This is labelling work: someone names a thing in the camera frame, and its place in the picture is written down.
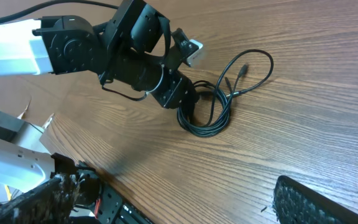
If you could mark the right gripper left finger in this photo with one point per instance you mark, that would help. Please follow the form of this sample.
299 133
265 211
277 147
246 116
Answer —
50 202

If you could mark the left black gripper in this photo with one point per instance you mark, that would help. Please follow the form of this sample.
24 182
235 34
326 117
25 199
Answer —
140 50

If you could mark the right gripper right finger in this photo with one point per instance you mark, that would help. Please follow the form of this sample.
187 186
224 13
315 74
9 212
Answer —
295 203

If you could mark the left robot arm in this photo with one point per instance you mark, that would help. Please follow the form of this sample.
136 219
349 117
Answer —
50 44

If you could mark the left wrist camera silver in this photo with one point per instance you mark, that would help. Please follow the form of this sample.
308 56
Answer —
187 51

